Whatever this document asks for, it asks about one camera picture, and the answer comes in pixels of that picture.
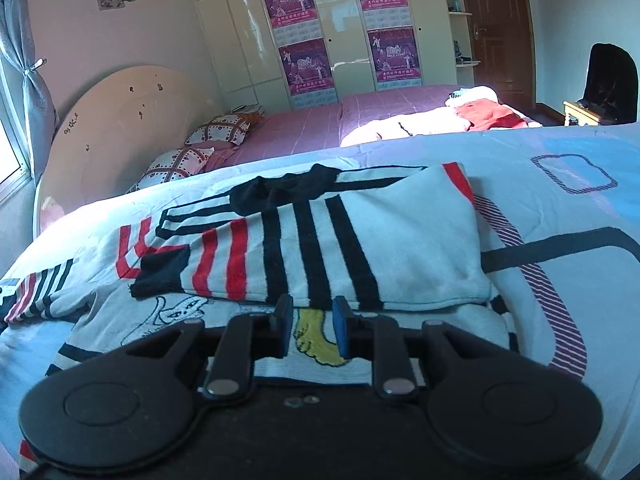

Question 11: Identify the striped white black red sweater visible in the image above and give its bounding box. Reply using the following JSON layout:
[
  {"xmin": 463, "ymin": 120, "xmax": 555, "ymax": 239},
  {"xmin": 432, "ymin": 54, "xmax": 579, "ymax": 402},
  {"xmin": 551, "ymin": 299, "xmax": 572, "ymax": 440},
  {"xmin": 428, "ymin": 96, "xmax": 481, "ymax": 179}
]
[{"xmin": 0, "ymin": 161, "xmax": 521, "ymax": 386}]

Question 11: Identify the dark chair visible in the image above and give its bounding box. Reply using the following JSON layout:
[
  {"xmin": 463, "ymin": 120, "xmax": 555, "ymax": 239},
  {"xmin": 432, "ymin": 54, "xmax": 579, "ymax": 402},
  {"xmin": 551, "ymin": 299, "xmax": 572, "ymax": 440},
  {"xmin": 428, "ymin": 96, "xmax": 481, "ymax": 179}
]
[{"xmin": 575, "ymin": 42, "xmax": 638, "ymax": 123}]

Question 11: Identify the window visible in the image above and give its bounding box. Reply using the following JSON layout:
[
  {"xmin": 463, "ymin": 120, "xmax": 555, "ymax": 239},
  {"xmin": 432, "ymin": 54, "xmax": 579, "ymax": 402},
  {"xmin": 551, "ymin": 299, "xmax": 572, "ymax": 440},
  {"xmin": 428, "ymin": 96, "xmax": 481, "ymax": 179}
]
[{"xmin": 0, "ymin": 105, "xmax": 31, "ymax": 206}]

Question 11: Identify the cream glossy wardrobe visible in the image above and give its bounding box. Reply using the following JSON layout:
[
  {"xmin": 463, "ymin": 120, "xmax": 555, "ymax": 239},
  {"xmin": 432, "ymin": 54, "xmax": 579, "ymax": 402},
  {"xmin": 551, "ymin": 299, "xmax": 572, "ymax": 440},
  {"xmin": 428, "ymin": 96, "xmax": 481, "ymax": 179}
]
[{"xmin": 182, "ymin": 0, "xmax": 476, "ymax": 111}]

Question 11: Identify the brown white patterned pillow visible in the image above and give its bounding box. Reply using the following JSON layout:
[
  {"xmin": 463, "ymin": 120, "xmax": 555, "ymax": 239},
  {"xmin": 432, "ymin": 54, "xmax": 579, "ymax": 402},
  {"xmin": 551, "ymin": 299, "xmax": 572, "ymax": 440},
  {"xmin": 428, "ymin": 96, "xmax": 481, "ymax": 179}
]
[
  {"xmin": 127, "ymin": 146, "xmax": 216, "ymax": 193},
  {"xmin": 184, "ymin": 112, "xmax": 268, "ymax": 148}
]

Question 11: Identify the yellow wooden side table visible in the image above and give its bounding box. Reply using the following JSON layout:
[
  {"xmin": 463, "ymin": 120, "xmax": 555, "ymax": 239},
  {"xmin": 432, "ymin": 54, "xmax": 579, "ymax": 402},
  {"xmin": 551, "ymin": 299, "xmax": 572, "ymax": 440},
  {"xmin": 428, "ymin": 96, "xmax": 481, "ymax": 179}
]
[{"xmin": 562, "ymin": 100, "xmax": 616, "ymax": 127}]

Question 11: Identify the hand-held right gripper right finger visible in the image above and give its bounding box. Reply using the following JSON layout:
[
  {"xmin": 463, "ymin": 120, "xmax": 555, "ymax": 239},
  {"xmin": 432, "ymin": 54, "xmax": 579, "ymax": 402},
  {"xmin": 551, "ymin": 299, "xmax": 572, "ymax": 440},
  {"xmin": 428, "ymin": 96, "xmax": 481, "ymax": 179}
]
[{"xmin": 332, "ymin": 296, "xmax": 501, "ymax": 403}]

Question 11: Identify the brown wooden door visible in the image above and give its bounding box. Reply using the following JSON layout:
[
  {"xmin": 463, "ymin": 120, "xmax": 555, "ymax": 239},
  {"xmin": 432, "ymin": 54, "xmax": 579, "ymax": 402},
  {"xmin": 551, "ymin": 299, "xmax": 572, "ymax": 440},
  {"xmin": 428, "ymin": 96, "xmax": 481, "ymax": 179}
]
[{"xmin": 457, "ymin": 0, "xmax": 536, "ymax": 111}]

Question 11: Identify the light blue printed duvet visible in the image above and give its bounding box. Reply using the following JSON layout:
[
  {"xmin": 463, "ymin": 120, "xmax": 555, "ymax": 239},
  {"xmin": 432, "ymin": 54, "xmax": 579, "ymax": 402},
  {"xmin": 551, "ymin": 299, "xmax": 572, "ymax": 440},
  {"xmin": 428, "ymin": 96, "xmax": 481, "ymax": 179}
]
[{"xmin": 0, "ymin": 122, "xmax": 640, "ymax": 480}]

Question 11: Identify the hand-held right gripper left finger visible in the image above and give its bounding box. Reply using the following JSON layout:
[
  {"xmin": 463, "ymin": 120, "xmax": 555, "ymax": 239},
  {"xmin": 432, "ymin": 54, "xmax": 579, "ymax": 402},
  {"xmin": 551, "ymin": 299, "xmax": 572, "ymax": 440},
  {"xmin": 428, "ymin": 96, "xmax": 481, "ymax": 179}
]
[{"xmin": 125, "ymin": 294, "xmax": 295, "ymax": 403}]

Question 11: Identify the pink bed sheet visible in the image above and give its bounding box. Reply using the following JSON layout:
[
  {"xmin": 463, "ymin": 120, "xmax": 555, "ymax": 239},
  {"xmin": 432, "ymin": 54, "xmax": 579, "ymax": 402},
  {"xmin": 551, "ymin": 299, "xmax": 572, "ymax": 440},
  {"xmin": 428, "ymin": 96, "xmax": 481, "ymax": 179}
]
[{"xmin": 205, "ymin": 84, "xmax": 501, "ymax": 168}]

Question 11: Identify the grey blue curtain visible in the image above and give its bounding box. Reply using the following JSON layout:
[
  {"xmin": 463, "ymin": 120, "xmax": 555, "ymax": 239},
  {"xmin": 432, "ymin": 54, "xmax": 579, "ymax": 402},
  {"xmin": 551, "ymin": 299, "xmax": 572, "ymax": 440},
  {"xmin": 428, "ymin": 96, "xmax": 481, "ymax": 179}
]
[{"xmin": 0, "ymin": 0, "xmax": 60, "ymax": 181}]

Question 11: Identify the red cloth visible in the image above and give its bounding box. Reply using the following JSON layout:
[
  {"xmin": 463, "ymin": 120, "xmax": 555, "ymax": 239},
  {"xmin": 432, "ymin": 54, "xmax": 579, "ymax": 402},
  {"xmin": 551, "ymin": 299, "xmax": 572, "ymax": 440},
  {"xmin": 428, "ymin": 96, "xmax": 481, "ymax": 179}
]
[{"xmin": 452, "ymin": 100, "xmax": 531, "ymax": 132}]

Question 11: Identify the cream round headboard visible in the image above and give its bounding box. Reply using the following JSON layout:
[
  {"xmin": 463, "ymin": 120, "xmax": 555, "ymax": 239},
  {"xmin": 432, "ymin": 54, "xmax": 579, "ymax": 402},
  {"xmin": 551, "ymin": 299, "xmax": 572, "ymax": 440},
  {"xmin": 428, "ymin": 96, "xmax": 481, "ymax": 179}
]
[{"xmin": 32, "ymin": 65, "xmax": 226, "ymax": 241}]

